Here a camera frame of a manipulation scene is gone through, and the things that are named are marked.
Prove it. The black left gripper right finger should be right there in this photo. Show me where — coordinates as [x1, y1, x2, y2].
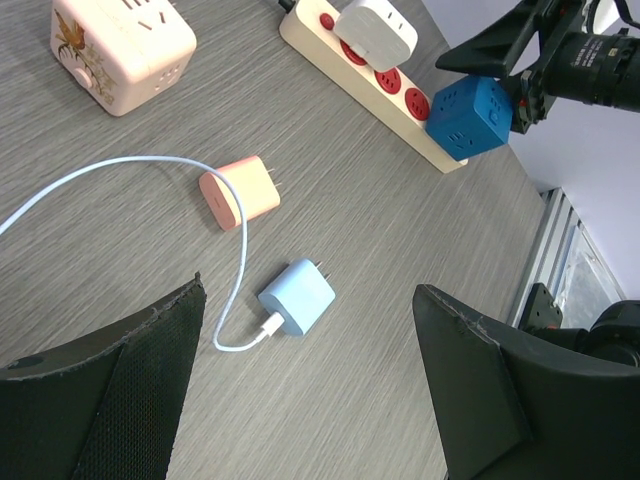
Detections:
[412, 285, 639, 479]

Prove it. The pink charger plug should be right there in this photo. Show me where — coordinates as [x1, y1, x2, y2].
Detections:
[199, 156, 281, 231]

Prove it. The tan cube socket adapter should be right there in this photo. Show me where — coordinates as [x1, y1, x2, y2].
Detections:
[50, 0, 197, 117]

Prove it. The light blue charger plug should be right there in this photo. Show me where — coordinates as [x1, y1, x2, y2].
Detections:
[258, 258, 336, 337]

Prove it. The blue cube adapter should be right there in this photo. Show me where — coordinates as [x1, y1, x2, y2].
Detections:
[425, 76, 513, 162]

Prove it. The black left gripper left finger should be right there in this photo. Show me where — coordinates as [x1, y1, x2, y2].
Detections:
[1, 278, 206, 479]

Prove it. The white plug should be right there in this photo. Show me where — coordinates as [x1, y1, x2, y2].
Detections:
[334, 0, 418, 72]

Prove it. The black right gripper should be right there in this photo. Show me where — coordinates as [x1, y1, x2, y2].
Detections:
[435, 1, 639, 134]

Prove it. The thin white charging cable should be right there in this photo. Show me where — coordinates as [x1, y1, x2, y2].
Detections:
[0, 154, 286, 354]

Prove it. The aluminium front rail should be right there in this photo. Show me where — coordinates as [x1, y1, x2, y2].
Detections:
[507, 188, 627, 328]

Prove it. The beige red power strip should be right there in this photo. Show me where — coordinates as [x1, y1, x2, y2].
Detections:
[279, 1, 468, 173]

